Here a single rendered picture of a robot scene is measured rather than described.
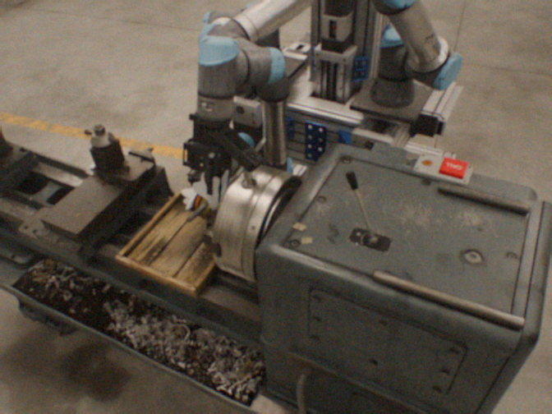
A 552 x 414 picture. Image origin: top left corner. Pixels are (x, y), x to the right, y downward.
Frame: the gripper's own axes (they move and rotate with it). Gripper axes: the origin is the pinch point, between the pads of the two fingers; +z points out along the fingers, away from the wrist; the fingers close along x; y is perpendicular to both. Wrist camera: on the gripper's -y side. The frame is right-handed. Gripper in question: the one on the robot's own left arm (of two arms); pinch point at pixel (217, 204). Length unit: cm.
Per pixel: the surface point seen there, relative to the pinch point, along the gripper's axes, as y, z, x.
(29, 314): 129, 120, -42
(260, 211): -5.1, 5.0, -12.5
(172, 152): 145, 76, -178
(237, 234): -1.1, 11.5, -9.1
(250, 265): -5.7, 18.9, -9.1
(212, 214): 12.3, 14.4, -18.6
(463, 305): -55, 3, 0
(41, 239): 70, 39, -9
